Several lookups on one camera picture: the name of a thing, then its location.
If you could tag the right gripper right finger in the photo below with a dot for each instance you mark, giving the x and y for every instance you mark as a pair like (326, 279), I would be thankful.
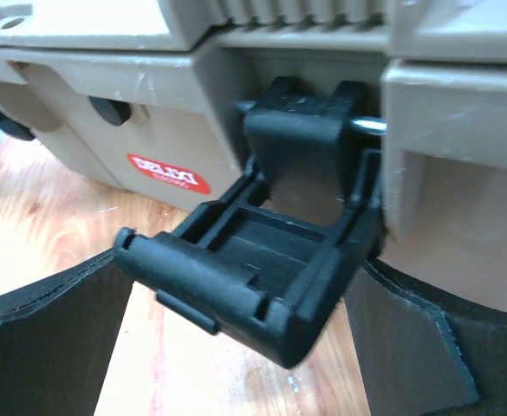
(424, 351)

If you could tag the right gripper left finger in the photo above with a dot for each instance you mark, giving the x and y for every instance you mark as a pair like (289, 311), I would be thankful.
(57, 336)

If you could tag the tan plastic tool box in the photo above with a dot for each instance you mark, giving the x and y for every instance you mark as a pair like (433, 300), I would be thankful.
(305, 138)

